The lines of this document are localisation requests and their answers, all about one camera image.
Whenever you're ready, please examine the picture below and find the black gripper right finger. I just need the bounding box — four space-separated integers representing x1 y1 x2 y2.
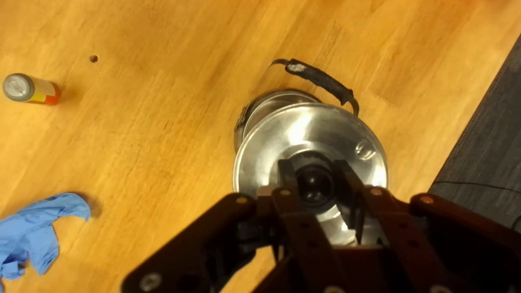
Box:
333 160 521 293

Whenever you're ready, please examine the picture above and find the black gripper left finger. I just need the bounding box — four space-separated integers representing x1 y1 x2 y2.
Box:
121 160 349 293

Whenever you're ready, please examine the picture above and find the silver steel teapot lid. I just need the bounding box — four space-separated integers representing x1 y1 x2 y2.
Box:
232 101 391 249

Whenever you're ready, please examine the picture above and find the blue rubber glove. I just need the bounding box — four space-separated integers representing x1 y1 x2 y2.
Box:
0 190 93 282

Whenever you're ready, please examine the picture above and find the small bottle with grey cap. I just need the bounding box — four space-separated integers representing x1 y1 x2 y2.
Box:
2 72 62 107

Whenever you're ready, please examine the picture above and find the silver teapot with black handle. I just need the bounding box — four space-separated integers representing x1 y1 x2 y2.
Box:
233 57 362 150

